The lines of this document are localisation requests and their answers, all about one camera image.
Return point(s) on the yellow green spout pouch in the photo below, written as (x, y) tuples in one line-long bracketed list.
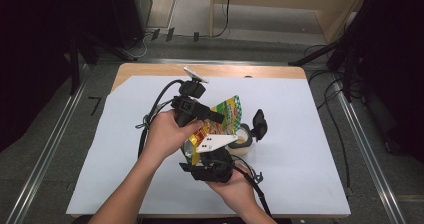
[(230, 114)]

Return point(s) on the black curtain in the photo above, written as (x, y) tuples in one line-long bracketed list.
[(400, 67), (33, 50)]

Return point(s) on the short metal floor rail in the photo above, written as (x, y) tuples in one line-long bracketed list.
[(213, 61)]

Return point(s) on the white paper sheet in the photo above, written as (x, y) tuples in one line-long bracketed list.
[(300, 170)]

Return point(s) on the black metal stand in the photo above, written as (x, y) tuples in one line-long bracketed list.
[(74, 67), (313, 54)]

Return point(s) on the dark equipment cabinet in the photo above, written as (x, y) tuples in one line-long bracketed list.
[(126, 14)]

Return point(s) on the person's left hand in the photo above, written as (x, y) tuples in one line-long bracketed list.
[(163, 137)]

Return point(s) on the person's right hand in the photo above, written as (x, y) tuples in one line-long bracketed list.
[(236, 192)]

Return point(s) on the clear jar with black lid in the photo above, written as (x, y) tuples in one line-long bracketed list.
[(260, 124)]

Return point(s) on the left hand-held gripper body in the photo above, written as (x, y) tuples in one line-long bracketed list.
[(188, 109)]

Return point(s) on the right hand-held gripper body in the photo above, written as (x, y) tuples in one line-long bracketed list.
[(213, 170)]

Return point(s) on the small black plug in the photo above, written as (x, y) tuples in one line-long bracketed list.
[(196, 36)]

